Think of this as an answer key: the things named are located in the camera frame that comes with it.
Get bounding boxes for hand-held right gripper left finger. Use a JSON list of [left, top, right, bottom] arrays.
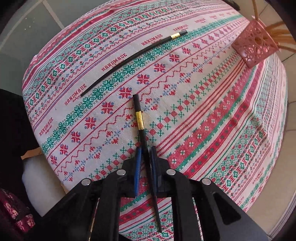
[[35, 147, 142, 241]]

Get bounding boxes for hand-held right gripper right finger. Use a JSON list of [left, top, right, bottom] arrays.
[[150, 146, 270, 241]]

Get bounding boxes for black gold-banded chopstick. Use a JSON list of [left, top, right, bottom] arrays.
[[80, 30, 188, 96], [133, 94, 163, 233]]

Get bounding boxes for pink perforated utensil holder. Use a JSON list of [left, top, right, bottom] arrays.
[[232, 20, 280, 68]]

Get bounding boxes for bundle of bamboo chopsticks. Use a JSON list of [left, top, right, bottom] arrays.
[[252, 0, 293, 52]]

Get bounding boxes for striped patterned tablecloth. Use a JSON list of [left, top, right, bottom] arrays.
[[22, 0, 288, 241]]

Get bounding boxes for white padded object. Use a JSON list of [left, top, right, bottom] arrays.
[[22, 158, 70, 217]]

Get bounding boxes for brown cardboard piece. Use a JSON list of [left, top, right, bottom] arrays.
[[21, 148, 42, 160]]

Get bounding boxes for red patterned garment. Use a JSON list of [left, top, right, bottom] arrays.
[[0, 188, 36, 241]]

